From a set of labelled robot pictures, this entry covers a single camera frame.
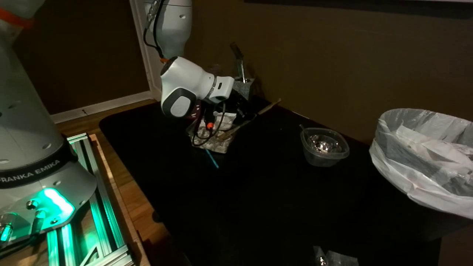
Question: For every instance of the bin with white liner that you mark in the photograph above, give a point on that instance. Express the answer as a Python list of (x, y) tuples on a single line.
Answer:
[(428, 157)]

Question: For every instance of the clear round plastic bowl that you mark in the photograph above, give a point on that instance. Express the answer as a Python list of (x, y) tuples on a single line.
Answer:
[(324, 147)]

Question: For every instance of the black utensils in holder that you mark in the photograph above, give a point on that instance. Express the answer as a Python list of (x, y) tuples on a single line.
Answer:
[(240, 61)]

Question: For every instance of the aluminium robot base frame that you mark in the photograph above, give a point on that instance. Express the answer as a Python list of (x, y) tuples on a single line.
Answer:
[(83, 216)]

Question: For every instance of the clear container of seeds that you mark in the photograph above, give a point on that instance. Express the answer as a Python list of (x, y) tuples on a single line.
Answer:
[(209, 141)]

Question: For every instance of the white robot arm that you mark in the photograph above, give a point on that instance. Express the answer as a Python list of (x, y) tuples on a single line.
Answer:
[(94, 47)]

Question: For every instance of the patterned utensil holder box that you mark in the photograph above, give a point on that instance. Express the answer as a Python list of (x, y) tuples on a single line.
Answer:
[(245, 88)]

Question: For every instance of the wooden spoon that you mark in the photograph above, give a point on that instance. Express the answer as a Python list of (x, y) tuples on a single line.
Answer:
[(252, 117)]

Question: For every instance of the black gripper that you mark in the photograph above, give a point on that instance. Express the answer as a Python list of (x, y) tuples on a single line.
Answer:
[(222, 112)]

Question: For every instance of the blue straw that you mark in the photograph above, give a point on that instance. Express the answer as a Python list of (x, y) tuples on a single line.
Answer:
[(212, 159)]

